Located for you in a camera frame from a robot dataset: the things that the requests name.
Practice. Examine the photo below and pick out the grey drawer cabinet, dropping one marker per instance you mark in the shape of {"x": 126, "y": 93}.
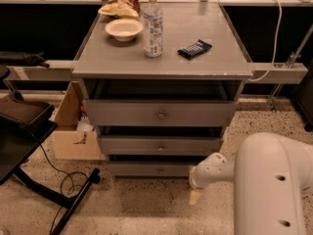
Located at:
{"x": 111, "y": 70}

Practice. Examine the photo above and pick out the grey middle drawer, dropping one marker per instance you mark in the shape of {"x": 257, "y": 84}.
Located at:
{"x": 157, "y": 145}

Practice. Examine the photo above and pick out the cardboard box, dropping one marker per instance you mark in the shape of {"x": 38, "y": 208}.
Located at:
{"x": 74, "y": 138}

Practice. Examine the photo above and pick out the yellow chip bag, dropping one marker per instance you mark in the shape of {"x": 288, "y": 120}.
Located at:
{"x": 118, "y": 10}

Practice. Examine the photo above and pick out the grey bottom drawer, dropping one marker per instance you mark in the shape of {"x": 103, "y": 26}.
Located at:
{"x": 148, "y": 170}

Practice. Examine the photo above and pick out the clear plastic water bottle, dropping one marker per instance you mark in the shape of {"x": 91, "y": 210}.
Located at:
{"x": 153, "y": 29}

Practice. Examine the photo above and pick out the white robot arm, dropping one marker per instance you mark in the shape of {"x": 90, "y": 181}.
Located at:
{"x": 270, "y": 173}

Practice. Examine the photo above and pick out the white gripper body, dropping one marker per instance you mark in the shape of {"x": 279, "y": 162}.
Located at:
{"x": 198, "y": 177}

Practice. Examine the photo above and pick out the aluminium frame rail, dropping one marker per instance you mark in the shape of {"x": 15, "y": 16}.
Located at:
{"x": 262, "y": 72}

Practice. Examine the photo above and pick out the black bag on rail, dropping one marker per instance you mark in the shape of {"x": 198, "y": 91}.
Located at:
{"x": 22, "y": 59}

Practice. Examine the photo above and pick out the grey top drawer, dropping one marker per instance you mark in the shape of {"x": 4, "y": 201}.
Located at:
{"x": 159, "y": 113}

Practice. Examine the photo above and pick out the dark blue snack packet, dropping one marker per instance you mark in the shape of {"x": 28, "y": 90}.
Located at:
{"x": 195, "y": 50}

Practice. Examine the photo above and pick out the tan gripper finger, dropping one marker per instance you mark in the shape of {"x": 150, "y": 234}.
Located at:
{"x": 194, "y": 196}

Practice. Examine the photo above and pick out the white ceramic bowl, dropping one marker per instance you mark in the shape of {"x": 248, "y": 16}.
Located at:
{"x": 124, "y": 30}

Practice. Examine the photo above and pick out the grey drawer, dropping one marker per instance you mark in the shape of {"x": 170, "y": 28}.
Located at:
{"x": 157, "y": 145}
{"x": 159, "y": 113}
{"x": 148, "y": 170}

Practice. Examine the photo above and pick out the black stand with tray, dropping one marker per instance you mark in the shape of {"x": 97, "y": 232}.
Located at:
{"x": 24, "y": 127}

